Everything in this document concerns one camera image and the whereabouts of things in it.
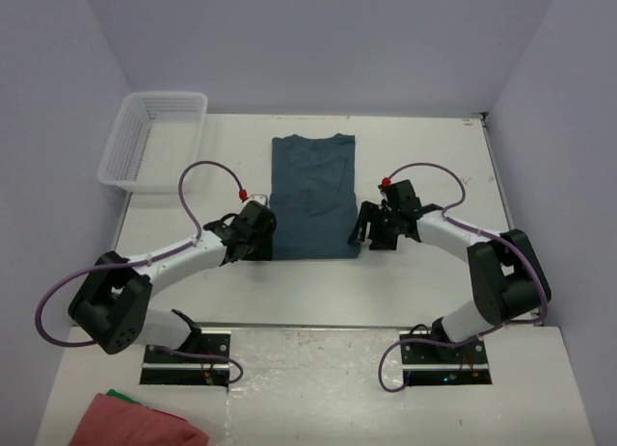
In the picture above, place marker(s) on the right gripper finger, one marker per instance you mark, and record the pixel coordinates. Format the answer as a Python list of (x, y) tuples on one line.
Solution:
[(369, 212), (359, 232)]

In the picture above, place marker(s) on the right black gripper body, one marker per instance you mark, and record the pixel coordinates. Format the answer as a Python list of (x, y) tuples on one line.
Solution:
[(377, 224)]

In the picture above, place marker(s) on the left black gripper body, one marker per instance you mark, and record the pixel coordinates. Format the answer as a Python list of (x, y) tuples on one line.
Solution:
[(263, 244)]

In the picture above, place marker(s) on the blue-grey t shirt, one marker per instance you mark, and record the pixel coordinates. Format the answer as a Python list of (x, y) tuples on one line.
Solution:
[(313, 197)]

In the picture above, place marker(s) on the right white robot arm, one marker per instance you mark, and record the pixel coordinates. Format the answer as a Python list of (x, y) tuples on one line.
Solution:
[(506, 279)]

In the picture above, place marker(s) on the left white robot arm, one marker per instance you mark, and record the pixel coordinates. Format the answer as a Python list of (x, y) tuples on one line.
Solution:
[(112, 305)]

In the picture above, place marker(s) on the white plastic basket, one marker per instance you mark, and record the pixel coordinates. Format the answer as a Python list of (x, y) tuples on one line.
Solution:
[(155, 137)]

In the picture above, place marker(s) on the folded green t shirt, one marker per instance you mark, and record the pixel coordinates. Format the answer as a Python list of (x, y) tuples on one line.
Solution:
[(118, 395)]

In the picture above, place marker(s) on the folded pink t shirt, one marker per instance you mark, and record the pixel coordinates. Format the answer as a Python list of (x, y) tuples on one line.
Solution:
[(111, 420)]

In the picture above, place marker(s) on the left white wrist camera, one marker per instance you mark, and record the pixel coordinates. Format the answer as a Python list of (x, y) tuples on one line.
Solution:
[(261, 199)]

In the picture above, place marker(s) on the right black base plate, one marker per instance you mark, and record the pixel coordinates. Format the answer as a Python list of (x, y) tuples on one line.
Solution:
[(427, 365)]

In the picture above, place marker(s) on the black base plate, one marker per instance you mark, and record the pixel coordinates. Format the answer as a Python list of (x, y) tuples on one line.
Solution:
[(427, 365), (161, 368)]

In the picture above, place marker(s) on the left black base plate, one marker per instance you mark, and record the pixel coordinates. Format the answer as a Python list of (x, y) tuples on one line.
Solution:
[(161, 368)]

